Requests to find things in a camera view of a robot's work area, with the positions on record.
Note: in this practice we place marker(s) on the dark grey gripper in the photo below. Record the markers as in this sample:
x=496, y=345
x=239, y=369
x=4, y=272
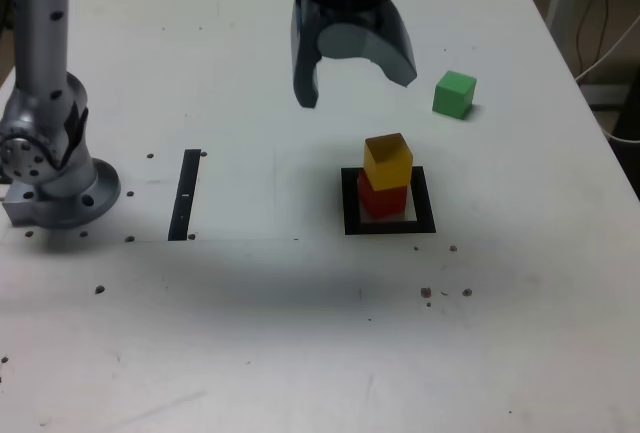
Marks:
x=355, y=18

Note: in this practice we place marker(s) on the black tape strip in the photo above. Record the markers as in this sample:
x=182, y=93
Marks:
x=182, y=193

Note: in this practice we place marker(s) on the green cube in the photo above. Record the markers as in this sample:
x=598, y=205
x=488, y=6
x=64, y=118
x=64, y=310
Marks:
x=452, y=95

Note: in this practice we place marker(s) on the black tape square outline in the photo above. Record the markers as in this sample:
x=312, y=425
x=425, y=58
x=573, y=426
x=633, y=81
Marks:
x=350, y=213

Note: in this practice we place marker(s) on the red cube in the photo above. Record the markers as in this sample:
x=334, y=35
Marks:
x=385, y=203

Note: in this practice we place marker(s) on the yellow cube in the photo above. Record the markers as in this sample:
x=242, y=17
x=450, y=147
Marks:
x=390, y=163

